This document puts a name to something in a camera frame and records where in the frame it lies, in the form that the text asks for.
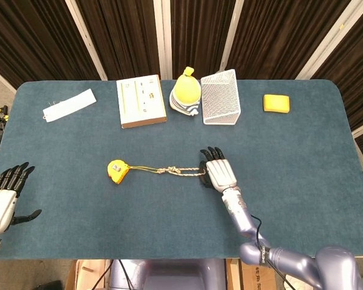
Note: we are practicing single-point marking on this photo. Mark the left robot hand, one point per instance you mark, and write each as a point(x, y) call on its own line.
point(1, 208)

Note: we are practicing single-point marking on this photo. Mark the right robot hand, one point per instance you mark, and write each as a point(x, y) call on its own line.
point(219, 173)

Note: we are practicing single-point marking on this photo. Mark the yellow tape measure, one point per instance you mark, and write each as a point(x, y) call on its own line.
point(117, 171)

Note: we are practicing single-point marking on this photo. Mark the purple robot base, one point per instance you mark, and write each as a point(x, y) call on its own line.
point(166, 275)

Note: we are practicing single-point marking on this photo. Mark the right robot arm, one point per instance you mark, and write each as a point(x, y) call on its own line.
point(278, 241)

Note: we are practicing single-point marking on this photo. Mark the white mesh metal holder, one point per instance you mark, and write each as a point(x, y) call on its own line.
point(220, 98)

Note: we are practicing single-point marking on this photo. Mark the yellow plush toy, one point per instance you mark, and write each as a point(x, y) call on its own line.
point(185, 92)

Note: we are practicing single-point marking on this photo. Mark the yellow sponge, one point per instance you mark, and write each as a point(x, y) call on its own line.
point(276, 103)

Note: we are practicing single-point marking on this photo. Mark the white flat box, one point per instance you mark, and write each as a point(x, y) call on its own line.
point(140, 101)

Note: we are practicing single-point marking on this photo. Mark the cardboard box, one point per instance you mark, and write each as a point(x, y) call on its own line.
point(251, 276)

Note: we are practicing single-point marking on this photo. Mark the blue table mat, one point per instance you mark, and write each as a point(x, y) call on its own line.
point(109, 217)

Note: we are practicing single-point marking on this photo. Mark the white paper strip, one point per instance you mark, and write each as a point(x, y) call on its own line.
point(69, 105)

